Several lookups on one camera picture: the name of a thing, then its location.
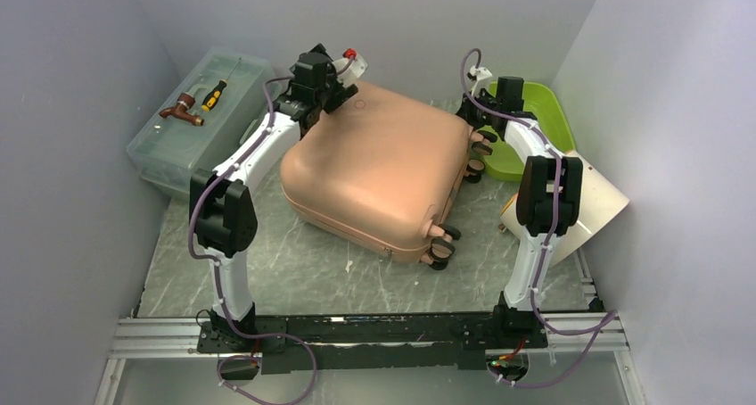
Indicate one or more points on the pink hard-shell suitcase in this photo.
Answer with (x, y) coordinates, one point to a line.
(382, 171)

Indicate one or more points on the yellow black screwdriver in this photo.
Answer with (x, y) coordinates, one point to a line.
(213, 96)

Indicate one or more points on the cream appliance with orange rim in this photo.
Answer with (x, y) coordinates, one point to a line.
(600, 203)

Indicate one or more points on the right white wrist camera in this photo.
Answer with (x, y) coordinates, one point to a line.
(481, 78)

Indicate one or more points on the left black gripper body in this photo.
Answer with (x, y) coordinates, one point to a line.
(336, 95)

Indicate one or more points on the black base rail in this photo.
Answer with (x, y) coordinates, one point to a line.
(464, 340)

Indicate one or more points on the green plastic tray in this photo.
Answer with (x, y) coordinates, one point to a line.
(504, 164)

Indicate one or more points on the brown brass faucet valve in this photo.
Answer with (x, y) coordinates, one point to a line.
(180, 110)

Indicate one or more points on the translucent plastic toolbox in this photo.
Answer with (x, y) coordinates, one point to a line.
(166, 152)

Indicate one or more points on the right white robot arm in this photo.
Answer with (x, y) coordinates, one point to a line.
(547, 204)

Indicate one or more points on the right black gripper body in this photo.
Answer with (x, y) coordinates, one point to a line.
(473, 114)

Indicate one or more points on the aluminium frame profile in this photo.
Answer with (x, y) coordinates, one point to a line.
(171, 338)

